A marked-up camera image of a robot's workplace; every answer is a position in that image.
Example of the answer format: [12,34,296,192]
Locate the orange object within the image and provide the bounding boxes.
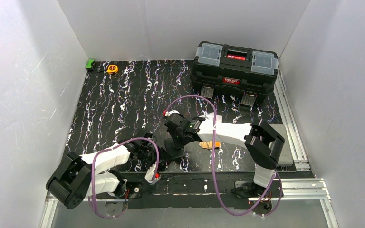
[199,141,221,150]

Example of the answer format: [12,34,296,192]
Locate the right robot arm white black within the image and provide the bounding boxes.
[164,111,285,188]

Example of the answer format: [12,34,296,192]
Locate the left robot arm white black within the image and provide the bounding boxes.
[46,136,160,209]

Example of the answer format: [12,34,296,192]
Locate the yellow tape measure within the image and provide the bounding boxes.
[106,64,118,75]

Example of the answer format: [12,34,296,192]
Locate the green small object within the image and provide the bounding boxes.
[85,59,96,71]

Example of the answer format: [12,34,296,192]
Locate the grey foam pad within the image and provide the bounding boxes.
[271,124,294,167]

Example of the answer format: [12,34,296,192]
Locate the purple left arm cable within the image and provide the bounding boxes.
[88,137,161,219]

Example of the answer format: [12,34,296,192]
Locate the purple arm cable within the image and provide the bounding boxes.
[164,95,283,217]
[88,137,161,219]

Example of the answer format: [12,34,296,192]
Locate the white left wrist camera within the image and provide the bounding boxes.
[144,163,161,185]

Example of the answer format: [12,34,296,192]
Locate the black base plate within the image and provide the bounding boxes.
[96,171,273,211]

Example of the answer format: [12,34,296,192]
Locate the black toolbox with red handle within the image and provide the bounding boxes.
[190,41,278,106]

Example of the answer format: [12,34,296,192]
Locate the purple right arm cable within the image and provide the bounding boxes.
[164,95,283,217]

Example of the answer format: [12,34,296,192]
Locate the aluminium frame rail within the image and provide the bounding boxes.
[274,71,308,164]

